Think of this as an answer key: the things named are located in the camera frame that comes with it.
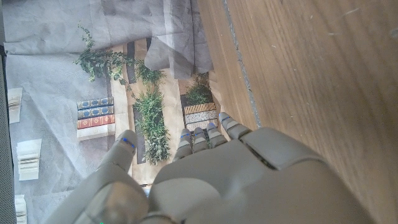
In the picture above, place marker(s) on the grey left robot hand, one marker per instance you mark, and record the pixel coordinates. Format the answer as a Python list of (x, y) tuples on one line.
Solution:
[(236, 186)]

